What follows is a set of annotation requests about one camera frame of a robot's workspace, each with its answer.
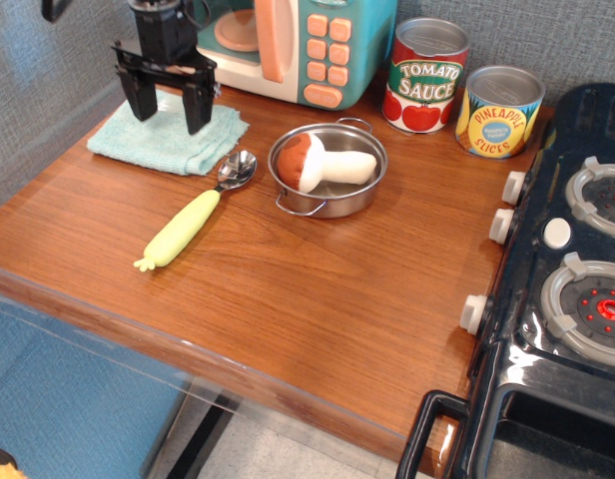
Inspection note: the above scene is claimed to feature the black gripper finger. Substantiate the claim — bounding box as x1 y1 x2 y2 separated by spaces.
182 82 219 135
117 67 157 122

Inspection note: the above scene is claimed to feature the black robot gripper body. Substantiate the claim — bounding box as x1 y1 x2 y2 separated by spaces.
112 1 216 90

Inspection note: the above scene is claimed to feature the light teal cloth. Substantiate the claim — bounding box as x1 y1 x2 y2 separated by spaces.
87 91 249 176

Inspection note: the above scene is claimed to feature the spoon with yellow-green handle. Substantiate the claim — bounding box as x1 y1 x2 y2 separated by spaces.
133 151 258 272

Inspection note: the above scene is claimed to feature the plush brown white mushroom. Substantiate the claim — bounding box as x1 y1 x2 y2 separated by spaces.
277 133 377 194

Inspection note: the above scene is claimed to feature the teal cream toy microwave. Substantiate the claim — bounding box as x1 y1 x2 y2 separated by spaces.
194 0 397 111

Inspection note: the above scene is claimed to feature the small steel pan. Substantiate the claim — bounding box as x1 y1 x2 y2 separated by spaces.
268 118 388 219

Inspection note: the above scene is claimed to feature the tomato sauce can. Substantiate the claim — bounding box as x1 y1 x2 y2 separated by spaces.
382 17 470 134

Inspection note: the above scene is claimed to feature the pineapple slices can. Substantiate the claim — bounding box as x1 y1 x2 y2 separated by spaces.
455 65 546 159

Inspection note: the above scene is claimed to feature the white stove knob rear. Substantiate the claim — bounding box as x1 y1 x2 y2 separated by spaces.
501 171 526 206

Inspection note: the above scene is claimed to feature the white stove knob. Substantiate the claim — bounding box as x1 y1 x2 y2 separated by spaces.
488 209 514 244
459 294 488 335
501 171 526 206

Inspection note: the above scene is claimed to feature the white stove knob middle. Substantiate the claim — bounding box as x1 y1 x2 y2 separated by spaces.
488 209 514 244

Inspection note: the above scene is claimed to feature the white stove knob front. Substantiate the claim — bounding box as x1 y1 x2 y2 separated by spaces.
459 294 488 335

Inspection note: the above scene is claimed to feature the white round stove button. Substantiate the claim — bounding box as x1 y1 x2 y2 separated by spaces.
542 218 571 249

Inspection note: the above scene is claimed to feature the orange object at corner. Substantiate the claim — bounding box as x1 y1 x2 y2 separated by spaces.
0 448 27 479

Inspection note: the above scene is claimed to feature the grey rear stove burner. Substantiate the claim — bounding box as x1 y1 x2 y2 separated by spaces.
565 156 615 238

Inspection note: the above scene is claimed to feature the grey stove burner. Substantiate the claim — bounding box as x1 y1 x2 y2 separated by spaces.
540 252 615 367
565 156 615 238

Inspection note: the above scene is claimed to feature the grey front stove burner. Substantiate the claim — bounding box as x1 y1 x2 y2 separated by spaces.
540 252 615 367

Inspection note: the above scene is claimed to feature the black toy stove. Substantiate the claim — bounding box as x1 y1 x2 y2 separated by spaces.
397 83 615 478

